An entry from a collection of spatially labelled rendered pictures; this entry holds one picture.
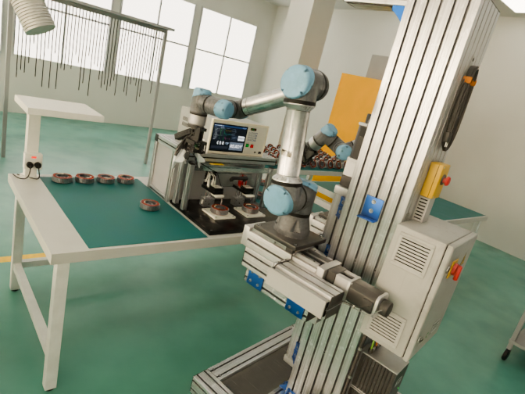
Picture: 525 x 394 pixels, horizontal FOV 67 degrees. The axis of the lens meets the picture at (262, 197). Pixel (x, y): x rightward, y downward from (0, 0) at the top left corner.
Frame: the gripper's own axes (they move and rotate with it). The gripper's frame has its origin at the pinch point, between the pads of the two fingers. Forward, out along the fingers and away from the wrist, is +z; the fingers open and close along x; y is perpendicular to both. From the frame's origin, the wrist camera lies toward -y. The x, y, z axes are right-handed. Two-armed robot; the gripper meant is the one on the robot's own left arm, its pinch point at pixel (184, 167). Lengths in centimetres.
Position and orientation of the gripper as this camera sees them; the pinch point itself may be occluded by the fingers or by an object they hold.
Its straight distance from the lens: 180.9
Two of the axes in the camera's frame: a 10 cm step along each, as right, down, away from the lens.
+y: 7.2, 3.6, -5.9
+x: 6.5, -0.7, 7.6
